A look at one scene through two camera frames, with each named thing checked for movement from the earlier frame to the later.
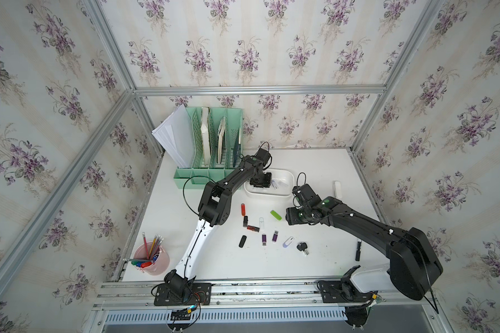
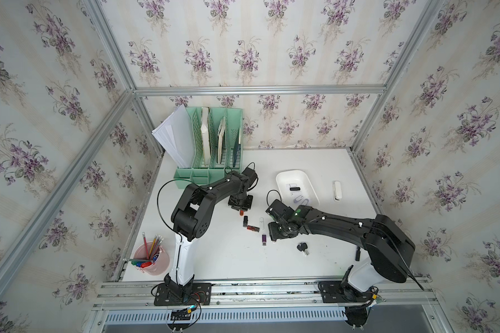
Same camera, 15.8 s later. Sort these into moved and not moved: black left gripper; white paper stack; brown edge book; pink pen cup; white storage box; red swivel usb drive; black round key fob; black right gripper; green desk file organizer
Moved: black left gripper; white storage box; black right gripper
Not moved: brown edge book; white paper stack; black round key fob; red swivel usb drive; green desk file organizer; pink pen cup
